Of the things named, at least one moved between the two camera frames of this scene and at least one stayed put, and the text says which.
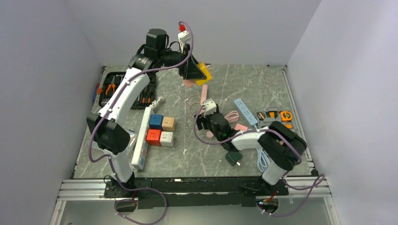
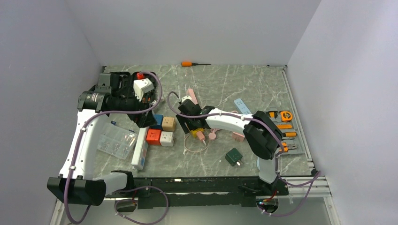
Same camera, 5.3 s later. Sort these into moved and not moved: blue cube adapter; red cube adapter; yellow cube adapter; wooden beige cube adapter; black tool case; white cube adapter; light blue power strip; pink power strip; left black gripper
Moved: yellow cube adapter; left black gripper; pink power strip
Not moved: white cube adapter; blue cube adapter; wooden beige cube adapter; light blue power strip; red cube adapter; black tool case
